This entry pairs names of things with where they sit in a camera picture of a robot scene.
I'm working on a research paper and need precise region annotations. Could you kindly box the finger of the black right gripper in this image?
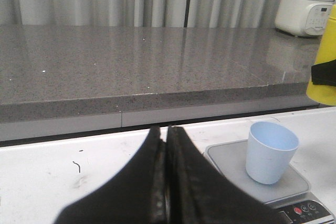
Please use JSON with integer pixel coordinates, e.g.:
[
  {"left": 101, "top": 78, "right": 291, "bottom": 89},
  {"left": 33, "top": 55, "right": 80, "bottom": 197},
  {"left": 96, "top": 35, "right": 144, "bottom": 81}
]
[{"left": 311, "top": 60, "right": 336, "bottom": 87}]

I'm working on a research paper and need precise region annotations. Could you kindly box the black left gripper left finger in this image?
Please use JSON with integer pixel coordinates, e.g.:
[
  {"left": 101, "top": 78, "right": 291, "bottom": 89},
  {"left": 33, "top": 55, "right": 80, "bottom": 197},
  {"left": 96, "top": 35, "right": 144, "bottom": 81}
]
[{"left": 55, "top": 126, "right": 167, "bottom": 223}]

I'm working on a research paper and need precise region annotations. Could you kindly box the white kitchen appliance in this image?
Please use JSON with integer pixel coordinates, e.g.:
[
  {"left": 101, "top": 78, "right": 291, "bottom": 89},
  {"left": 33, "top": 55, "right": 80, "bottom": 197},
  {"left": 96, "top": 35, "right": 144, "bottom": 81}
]
[{"left": 275, "top": 0, "right": 335, "bottom": 37}]

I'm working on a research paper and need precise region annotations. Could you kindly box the light blue plastic cup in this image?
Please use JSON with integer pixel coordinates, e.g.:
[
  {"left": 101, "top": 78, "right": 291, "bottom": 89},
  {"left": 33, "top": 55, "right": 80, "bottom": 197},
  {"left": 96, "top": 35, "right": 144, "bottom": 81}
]
[{"left": 245, "top": 121, "right": 299, "bottom": 185}]

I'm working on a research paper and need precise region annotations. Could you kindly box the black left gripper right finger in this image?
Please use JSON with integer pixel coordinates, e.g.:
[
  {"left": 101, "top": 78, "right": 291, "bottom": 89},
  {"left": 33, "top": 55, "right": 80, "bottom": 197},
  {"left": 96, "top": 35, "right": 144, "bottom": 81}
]
[{"left": 166, "top": 126, "right": 285, "bottom": 223}]

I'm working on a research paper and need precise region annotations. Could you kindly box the grey stone counter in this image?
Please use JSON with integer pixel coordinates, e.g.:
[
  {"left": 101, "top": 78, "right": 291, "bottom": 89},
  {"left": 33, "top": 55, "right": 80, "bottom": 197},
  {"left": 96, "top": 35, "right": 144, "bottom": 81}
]
[{"left": 1, "top": 25, "right": 320, "bottom": 141}]

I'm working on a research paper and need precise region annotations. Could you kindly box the yellow squeeze bottle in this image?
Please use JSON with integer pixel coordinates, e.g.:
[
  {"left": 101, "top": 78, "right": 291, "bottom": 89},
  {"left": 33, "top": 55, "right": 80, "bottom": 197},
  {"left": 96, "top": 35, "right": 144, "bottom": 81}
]
[{"left": 306, "top": 6, "right": 335, "bottom": 106}]

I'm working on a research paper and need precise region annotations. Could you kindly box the silver electronic kitchen scale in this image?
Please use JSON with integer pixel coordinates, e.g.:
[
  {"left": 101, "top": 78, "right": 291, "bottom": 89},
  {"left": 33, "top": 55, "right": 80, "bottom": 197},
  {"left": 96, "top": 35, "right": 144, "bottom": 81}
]
[{"left": 204, "top": 140, "right": 335, "bottom": 223}]

